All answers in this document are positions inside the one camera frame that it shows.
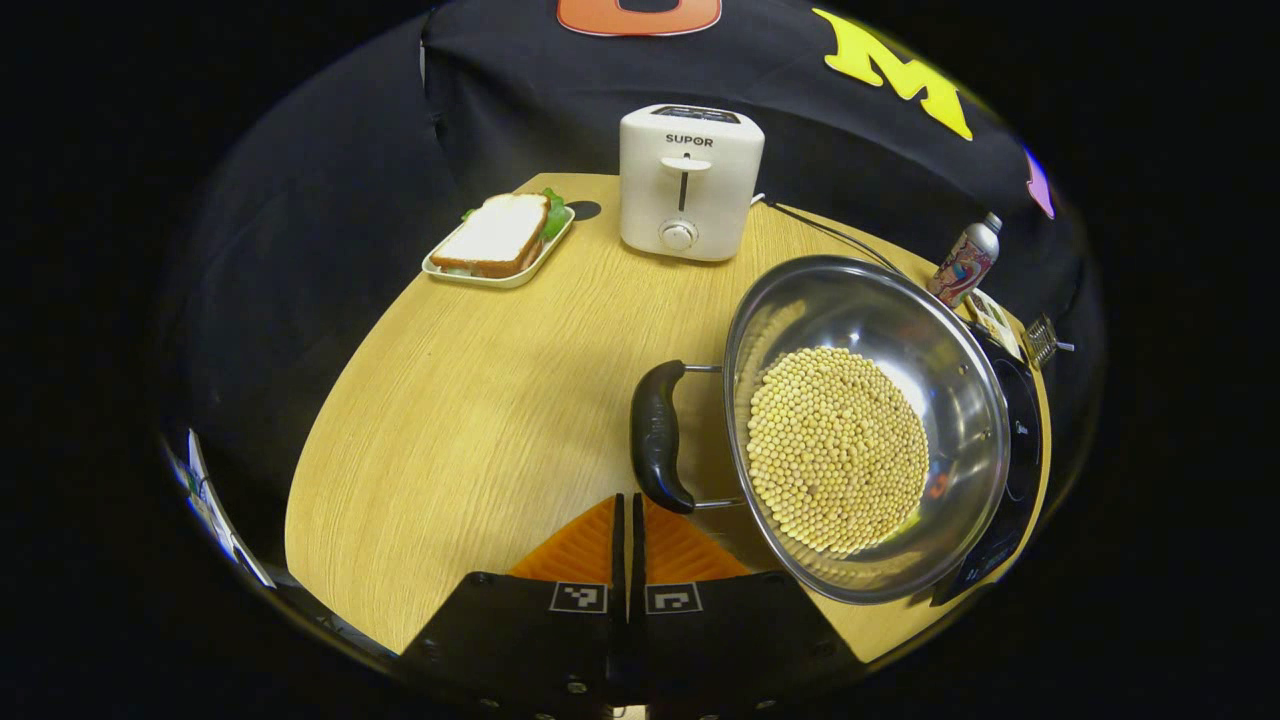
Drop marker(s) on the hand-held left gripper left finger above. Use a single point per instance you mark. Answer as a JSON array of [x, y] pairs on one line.
[[540, 650]]

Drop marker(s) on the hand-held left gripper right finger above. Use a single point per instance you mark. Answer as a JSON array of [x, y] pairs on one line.
[[720, 650]]

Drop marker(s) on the pile of yellow soybeans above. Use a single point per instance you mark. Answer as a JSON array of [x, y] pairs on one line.
[[835, 450]]

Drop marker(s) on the black induction cooktop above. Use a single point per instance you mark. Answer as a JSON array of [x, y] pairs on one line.
[[1022, 450]]

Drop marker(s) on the stainless steel pot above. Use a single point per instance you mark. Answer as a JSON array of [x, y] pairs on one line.
[[900, 310]]

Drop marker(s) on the pale green tray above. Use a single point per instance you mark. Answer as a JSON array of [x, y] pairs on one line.
[[520, 275]]

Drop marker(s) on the sandwich with lettuce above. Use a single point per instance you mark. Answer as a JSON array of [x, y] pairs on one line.
[[492, 235]]

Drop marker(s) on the white divided dish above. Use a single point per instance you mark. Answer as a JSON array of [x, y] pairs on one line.
[[995, 322]]

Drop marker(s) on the white toaster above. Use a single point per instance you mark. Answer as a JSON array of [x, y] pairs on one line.
[[720, 200]]

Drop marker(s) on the silver printed drink bottle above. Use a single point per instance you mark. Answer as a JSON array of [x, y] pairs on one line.
[[963, 265]]

